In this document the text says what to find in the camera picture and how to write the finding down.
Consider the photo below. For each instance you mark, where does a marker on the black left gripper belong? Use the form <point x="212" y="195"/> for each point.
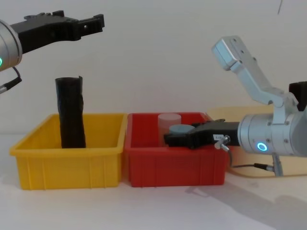
<point x="43" y="33"/>

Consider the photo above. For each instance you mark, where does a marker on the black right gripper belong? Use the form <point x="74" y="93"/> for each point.
<point x="216" y="134"/>

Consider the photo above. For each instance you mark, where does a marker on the grey-blue round cap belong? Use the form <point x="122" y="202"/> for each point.
<point x="180" y="129"/>

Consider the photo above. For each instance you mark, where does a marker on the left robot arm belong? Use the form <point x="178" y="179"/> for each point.
<point x="8" y="45"/>

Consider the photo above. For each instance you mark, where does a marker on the translucent white plastic cylinder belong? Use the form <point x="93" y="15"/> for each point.
<point x="165" y="124"/>

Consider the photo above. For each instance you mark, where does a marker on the red plastic bin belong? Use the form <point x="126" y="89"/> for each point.
<point x="172" y="165"/>

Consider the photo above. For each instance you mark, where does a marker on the black rolled tube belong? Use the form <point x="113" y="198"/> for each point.
<point x="71" y="112"/>

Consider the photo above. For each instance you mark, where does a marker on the yellow plastic bin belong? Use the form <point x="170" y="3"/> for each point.
<point x="67" y="165"/>

